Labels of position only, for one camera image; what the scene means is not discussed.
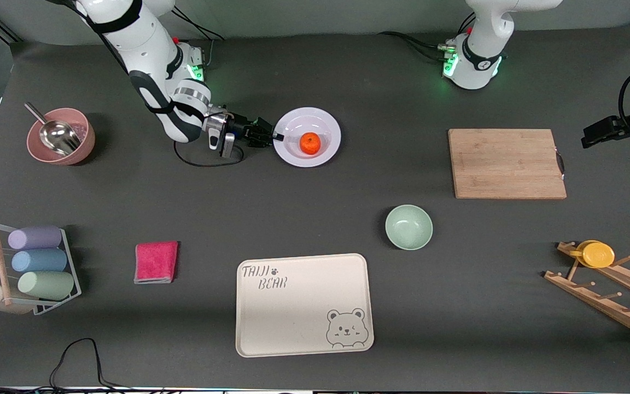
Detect green cup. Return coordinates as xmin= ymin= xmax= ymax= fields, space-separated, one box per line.
xmin=17 ymin=271 xmax=75 ymax=301

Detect pale lavender round plate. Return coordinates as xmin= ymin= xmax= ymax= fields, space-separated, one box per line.
xmin=272 ymin=107 xmax=342 ymax=168

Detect black right base cables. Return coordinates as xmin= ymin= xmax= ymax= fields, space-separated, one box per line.
xmin=170 ymin=10 xmax=225 ymax=69

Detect orange fruit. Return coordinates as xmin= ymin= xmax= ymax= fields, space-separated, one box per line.
xmin=299 ymin=132 xmax=322 ymax=156

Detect cream tray with bear print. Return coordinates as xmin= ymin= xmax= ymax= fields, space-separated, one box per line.
xmin=235 ymin=253 xmax=375 ymax=358

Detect pale green bowl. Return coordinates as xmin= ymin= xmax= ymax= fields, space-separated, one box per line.
xmin=385 ymin=204 xmax=434 ymax=251

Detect wooden peg drying rack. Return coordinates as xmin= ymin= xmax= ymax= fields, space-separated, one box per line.
xmin=544 ymin=241 xmax=630 ymax=345

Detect metal scoop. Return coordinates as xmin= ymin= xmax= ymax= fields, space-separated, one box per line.
xmin=24 ymin=102 xmax=83 ymax=157

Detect pink bowl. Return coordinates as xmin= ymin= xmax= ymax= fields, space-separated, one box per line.
xmin=26 ymin=107 xmax=96 ymax=166

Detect black base cables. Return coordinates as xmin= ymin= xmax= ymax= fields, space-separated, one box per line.
xmin=170 ymin=10 xmax=225 ymax=69
xmin=378 ymin=14 xmax=477 ymax=61

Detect yellow cup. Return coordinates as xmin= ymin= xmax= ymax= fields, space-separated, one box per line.
xmin=569 ymin=240 xmax=616 ymax=269

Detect wooden cutting board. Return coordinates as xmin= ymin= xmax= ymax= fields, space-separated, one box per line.
xmin=448 ymin=129 xmax=568 ymax=200

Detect blue cup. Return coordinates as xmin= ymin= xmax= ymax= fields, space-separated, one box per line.
xmin=11 ymin=248 xmax=68 ymax=274

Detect pink folded cloth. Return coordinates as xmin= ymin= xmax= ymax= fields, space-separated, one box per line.
xmin=133 ymin=241 xmax=179 ymax=285

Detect black left base cables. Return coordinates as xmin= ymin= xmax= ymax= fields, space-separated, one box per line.
xmin=378 ymin=14 xmax=477 ymax=61

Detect purple cup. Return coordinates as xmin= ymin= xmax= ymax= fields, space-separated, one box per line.
xmin=8 ymin=225 xmax=63 ymax=251

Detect black cable on table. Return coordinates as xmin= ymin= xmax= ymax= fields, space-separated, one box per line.
xmin=49 ymin=338 xmax=124 ymax=390

